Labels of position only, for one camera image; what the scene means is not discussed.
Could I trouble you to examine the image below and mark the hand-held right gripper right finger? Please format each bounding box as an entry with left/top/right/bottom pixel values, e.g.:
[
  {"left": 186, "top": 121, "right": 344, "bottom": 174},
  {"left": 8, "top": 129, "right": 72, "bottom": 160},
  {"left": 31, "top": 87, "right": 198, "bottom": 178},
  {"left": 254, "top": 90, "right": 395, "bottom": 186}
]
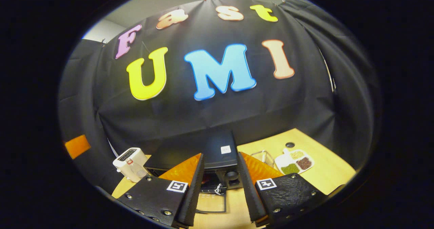
[{"left": 237, "top": 152, "right": 329, "bottom": 227}]

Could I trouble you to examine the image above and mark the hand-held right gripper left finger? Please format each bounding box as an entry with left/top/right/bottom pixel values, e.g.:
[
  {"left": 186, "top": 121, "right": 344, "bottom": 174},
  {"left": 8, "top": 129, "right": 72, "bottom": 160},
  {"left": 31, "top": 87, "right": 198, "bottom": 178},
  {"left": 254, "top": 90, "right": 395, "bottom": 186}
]
[{"left": 116, "top": 153, "right": 205, "bottom": 229}]

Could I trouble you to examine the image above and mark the black electric oven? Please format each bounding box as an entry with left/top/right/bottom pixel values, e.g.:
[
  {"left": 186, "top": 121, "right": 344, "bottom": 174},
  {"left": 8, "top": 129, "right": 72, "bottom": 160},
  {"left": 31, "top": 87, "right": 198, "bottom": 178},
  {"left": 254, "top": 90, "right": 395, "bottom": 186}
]
[{"left": 144, "top": 130, "right": 243, "bottom": 213}]

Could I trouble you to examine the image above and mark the white toaster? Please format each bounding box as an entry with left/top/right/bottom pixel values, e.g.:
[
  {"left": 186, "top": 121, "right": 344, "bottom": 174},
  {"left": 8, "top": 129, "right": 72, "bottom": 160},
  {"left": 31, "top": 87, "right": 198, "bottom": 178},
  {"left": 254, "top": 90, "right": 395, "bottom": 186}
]
[{"left": 113, "top": 148, "right": 149, "bottom": 183}]

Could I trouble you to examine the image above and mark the white divided bean plate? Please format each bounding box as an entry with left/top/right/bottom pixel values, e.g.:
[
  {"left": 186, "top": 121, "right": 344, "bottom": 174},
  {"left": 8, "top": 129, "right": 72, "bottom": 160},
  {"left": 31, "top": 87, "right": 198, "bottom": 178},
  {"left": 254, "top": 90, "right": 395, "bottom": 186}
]
[{"left": 274, "top": 149, "right": 315, "bottom": 175}]

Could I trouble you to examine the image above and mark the black backdrop cloth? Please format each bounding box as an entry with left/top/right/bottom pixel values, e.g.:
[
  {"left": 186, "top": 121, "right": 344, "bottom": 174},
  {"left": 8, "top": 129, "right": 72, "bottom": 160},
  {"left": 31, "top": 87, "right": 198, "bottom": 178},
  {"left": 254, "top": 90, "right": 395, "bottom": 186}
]
[{"left": 58, "top": 0, "right": 380, "bottom": 192}]

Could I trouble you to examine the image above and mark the metal wire basket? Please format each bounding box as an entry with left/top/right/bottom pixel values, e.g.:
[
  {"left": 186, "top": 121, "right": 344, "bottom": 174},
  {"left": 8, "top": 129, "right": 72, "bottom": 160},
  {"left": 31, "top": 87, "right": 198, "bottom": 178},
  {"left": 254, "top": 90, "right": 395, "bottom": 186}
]
[{"left": 250, "top": 150, "right": 276, "bottom": 168}]

